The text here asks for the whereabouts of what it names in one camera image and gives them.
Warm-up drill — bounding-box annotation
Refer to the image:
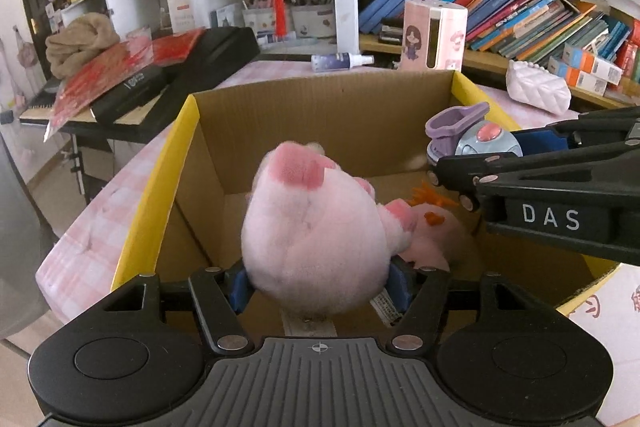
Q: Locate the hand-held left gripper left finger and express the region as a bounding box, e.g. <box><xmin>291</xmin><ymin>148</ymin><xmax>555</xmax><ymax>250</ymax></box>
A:
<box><xmin>102</xmin><ymin>264</ymin><xmax>252</xmax><ymax>354</ymax></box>

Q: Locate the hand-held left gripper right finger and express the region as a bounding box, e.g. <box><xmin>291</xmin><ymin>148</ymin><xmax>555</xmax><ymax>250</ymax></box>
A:
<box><xmin>389</xmin><ymin>257</ymin><xmax>557</xmax><ymax>351</ymax></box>

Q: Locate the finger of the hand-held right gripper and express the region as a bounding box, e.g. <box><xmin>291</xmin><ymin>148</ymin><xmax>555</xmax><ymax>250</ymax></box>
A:
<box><xmin>429</xmin><ymin>139</ymin><xmax>640</xmax><ymax>212</ymax></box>
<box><xmin>512</xmin><ymin>106</ymin><xmax>640</xmax><ymax>156</ymax></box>

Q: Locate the grey purple toy car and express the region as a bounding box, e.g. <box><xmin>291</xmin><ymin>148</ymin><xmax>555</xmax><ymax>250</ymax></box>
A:
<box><xmin>425</xmin><ymin>102</ymin><xmax>524</xmax><ymax>168</ymax></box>

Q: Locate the pink plush toy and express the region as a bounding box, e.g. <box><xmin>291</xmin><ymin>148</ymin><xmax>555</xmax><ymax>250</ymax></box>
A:
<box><xmin>400</xmin><ymin>202</ymin><xmax>476</xmax><ymax>274</ymax></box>

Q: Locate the orange claw hair clip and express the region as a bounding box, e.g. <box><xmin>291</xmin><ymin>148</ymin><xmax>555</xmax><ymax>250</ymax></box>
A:
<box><xmin>409</xmin><ymin>182</ymin><xmax>462</xmax><ymax>229</ymax></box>

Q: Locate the pale pink pig plush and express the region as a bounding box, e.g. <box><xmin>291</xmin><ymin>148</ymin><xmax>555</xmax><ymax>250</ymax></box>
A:
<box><xmin>240</xmin><ymin>139</ymin><xmax>417</xmax><ymax>314</ymax></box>

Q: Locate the yellow cardboard box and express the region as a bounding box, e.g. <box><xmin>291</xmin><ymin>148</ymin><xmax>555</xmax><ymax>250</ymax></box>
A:
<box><xmin>111</xmin><ymin>69</ymin><xmax>622</xmax><ymax>344</ymax></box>

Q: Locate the white quilted purse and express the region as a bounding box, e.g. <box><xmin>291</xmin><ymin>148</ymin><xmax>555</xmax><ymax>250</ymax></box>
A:
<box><xmin>506</xmin><ymin>59</ymin><xmax>572</xmax><ymax>114</ymax></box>

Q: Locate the orange and blue box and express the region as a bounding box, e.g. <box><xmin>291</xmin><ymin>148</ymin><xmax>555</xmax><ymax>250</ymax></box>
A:
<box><xmin>547</xmin><ymin>56</ymin><xmax>608</xmax><ymax>96</ymax></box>
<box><xmin>562</xmin><ymin>42</ymin><xmax>624</xmax><ymax>85</ymax></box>

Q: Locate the row of red books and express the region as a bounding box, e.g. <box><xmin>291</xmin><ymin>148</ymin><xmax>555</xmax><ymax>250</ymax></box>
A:
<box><xmin>614</xmin><ymin>21</ymin><xmax>640</xmax><ymax>84</ymax></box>

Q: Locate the pink sticker-covered cylinder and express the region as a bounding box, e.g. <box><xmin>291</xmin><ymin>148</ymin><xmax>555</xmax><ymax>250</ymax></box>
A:
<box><xmin>400</xmin><ymin>0</ymin><xmax>469</xmax><ymax>72</ymax></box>

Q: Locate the purple spray bottle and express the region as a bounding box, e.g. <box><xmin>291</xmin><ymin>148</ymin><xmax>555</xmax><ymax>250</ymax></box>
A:
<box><xmin>311</xmin><ymin>52</ymin><xmax>375</xmax><ymax>73</ymax></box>

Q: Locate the group of pen holders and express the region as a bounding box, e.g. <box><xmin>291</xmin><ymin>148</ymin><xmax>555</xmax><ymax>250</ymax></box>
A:
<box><xmin>240</xmin><ymin>0</ymin><xmax>337</xmax><ymax>42</ymax></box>

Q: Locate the black case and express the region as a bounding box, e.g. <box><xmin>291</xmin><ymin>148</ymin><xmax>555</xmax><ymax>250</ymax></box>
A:
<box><xmin>90</xmin><ymin>27</ymin><xmax>262</xmax><ymax>126</ymax></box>

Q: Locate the red paper sheet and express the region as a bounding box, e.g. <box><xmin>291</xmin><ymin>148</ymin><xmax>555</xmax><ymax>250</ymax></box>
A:
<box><xmin>49</xmin><ymin>29</ymin><xmax>207</xmax><ymax>144</ymax></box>

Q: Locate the red tassel ornament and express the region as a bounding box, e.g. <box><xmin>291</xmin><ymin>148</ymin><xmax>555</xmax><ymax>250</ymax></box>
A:
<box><xmin>267</xmin><ymin>0</ymin><xmax>292</xmax><ymax>38</ymax></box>

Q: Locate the beige rolled cloth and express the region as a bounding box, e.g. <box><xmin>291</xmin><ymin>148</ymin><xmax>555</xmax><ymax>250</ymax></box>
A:
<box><xmin>45</xmin><ymin>14</ymin><xmax>122</xmax><ymax>78</ymax></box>

